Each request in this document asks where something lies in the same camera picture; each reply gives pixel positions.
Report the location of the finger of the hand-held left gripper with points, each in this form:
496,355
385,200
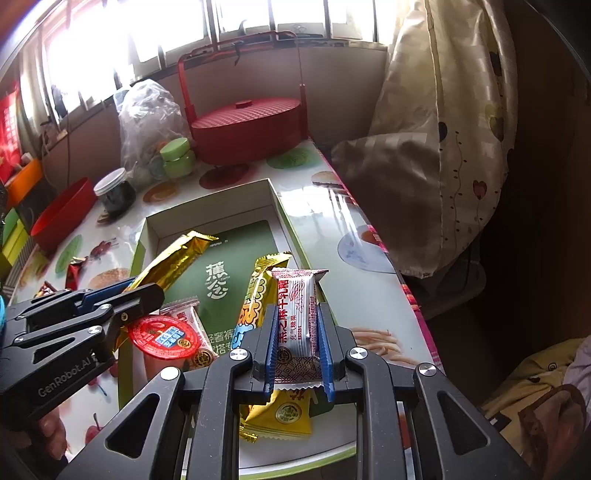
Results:
138,302
108,291

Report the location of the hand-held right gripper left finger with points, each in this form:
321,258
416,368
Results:
268,360

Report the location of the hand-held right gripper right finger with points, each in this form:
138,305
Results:
327,360

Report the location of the small dark red snack packet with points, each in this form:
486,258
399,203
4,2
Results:
76,272

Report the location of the pink jelly cup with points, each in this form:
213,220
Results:
161,337

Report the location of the long red white candy packet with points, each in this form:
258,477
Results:
295,323

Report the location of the long plain gold snack packet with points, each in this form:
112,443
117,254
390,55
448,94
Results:
175,258

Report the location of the gold bar with blue letters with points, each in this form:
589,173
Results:
251,304

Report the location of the wide gold snack packet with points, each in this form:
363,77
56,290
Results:
286,415

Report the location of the green cardboard box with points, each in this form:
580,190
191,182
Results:
240,258

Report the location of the person's left hand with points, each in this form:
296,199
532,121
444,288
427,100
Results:
55,434

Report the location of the black white striped box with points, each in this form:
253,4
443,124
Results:
25,267

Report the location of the red oval tray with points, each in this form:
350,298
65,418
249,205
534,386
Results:
64,217

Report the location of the clear jar with dark contents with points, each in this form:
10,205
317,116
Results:
115,194

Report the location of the yellow green box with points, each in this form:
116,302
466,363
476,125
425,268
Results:
16,247

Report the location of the bright green box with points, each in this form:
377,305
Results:
9,221

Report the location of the orange box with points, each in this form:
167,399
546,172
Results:
27,180

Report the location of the green round jar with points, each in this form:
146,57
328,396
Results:
182,166
175,147

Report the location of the printed plastic tablecloth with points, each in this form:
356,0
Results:
323,212

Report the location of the clear plastic bag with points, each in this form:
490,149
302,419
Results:
147,115

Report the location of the red printed bag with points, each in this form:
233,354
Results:
9,129

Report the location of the yellow cloth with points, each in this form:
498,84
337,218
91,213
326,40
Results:
521,383

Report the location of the brown bag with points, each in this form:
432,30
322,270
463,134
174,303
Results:
549,434

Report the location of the barred window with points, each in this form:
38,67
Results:
138,41

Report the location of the lilac cloth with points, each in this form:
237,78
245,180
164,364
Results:
579,369

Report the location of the cream heart print curtain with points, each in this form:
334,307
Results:
443,115

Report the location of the brown wooden wardrobe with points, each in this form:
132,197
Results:
545,161

